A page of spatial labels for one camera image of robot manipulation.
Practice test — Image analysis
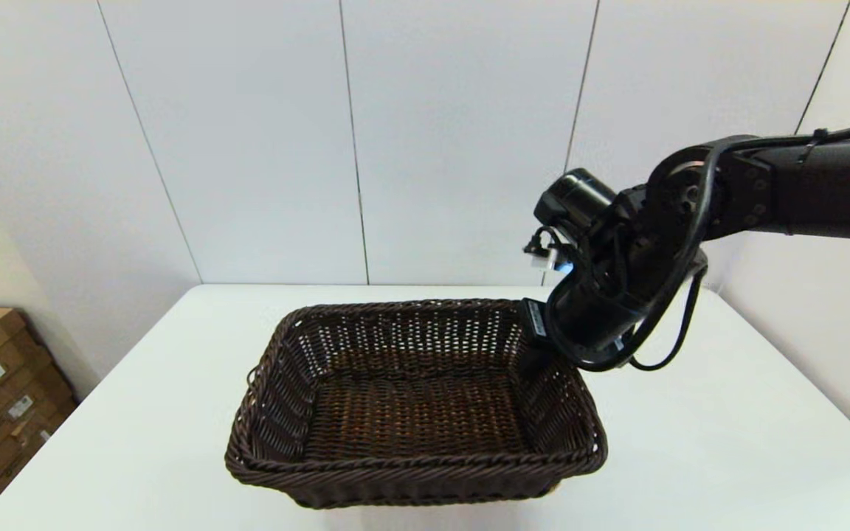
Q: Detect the dark brown wicker basket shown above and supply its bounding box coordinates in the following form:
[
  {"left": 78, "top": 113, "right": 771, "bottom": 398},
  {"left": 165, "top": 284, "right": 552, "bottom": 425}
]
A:
[{"left": 224, "top": 297, "right": 609, "bottom": 510}]

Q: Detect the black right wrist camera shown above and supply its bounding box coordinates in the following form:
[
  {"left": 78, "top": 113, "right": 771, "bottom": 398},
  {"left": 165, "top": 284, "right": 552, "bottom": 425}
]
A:
[{"left": 525, "top": 168, "right": 618, "bottom": 274}]

